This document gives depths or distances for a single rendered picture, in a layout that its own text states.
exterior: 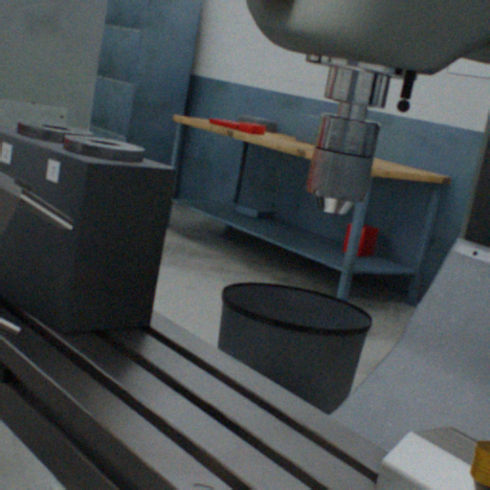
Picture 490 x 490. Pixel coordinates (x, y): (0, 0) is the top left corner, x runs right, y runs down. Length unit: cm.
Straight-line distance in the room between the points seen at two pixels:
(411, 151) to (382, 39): 564
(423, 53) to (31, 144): 52
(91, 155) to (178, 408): 30
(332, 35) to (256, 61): 702
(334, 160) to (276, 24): 11
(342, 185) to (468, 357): 38
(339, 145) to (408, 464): 25
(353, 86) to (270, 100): 674
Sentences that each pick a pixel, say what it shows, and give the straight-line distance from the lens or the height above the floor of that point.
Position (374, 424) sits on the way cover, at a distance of 99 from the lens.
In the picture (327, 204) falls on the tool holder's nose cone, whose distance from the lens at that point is 68.
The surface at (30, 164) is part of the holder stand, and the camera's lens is 102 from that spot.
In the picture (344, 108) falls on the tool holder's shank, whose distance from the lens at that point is 68.
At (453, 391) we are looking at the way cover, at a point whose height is 100.
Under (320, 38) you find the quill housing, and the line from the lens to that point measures 62.
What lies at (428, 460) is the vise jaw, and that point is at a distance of 55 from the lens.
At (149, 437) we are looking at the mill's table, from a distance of 75.
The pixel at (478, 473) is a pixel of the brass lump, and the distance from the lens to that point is 52.
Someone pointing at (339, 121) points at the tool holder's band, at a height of 127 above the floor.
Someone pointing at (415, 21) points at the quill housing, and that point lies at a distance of 62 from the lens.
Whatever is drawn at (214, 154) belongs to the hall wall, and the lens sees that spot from 794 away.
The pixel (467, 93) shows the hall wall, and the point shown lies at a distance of 602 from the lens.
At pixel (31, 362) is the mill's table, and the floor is 98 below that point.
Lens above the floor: 129
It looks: 11 degrees down
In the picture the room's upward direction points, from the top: 10 degrees clockwise
